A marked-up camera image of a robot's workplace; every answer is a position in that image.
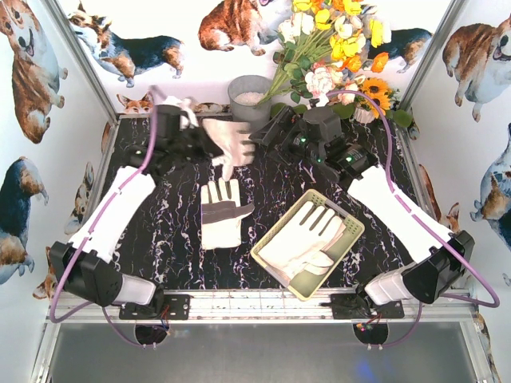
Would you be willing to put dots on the pale green plastic storage basket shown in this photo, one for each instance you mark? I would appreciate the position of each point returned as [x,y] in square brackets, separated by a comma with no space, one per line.
[305,284]

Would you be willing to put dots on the small sunflower pot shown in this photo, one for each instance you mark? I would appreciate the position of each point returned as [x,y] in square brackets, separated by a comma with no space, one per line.
[380,93]

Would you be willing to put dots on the grey metal bucket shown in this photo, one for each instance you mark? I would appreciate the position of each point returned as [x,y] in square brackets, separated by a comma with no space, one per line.
[246,94]

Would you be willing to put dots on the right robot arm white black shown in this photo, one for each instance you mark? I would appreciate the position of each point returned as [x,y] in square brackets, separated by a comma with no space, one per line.
[439,254]

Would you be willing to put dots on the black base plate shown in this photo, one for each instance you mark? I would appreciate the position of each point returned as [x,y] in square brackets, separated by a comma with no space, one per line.
[353,306]
[171,307]

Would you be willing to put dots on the artificial flower bouquet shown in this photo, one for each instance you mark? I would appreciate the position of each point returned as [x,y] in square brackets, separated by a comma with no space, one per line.
[324,45]

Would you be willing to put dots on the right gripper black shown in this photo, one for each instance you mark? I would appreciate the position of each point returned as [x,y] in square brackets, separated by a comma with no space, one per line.
[277,130]

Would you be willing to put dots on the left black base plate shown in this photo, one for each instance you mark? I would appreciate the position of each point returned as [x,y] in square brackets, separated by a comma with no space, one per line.
[171,307]

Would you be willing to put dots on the white grey work glove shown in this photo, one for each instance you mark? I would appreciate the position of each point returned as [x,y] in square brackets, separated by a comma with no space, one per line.
[301,244]
[233,138]

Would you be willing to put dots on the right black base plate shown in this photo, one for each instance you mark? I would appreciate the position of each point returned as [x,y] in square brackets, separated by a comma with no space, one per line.
[353,306]

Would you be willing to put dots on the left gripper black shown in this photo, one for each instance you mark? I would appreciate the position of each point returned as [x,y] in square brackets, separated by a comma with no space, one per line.
[204,144]

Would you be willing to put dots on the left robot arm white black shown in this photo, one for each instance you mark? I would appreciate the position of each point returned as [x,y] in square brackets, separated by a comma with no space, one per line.
[84,265]

